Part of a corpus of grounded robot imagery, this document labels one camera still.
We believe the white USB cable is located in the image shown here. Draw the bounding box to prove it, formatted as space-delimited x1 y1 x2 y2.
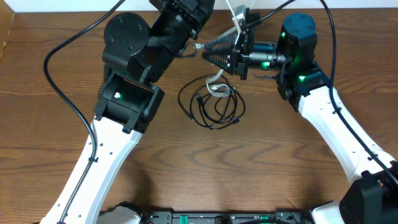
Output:
194 0 246 98

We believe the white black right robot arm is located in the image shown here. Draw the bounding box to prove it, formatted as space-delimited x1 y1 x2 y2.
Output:
202 5 397 223

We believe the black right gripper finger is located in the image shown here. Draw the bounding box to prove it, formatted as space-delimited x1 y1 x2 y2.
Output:
201 47 233 75
204 27 238 50

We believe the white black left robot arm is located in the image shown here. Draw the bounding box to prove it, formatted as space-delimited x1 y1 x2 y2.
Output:
42 0 214 223

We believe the black USB cable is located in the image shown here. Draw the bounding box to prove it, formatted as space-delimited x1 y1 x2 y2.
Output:
177 73 246 131

